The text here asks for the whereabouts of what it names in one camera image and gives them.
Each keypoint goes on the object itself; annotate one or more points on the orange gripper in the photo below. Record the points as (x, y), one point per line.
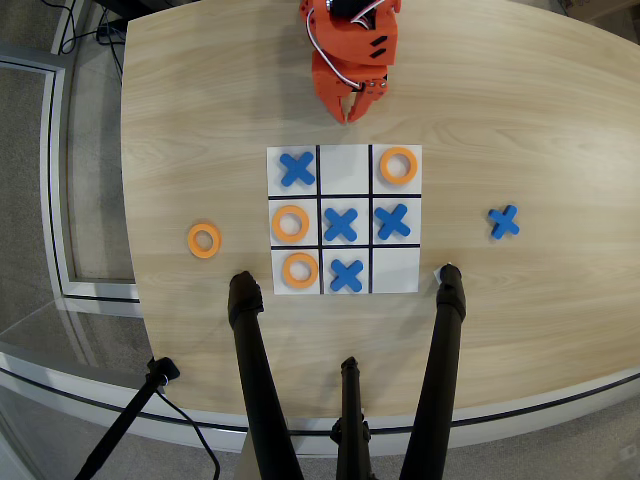
(331, 84)

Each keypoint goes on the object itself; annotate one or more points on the white tic-tac-toe board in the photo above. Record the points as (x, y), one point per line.
(345, 175)

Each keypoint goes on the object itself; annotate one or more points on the blue foam cross piece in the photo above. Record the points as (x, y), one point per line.
(341, 224)
(392, 221)
(346, 275)
(504, 222)
(297, 169)

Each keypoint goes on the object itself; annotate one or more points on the small white paper tag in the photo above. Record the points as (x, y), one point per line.
(436, 274)

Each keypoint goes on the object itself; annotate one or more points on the black furniture base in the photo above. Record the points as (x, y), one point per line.
(135, 4)

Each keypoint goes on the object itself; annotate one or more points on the black tripod leg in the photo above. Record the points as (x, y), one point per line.
(352, 415)
(440, 360)
(255, 360)

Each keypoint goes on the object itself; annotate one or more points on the thin black stand pole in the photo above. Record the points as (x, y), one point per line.
(130, 415)

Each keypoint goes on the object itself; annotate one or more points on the grey metal floor frame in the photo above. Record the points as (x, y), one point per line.
(56, 175)

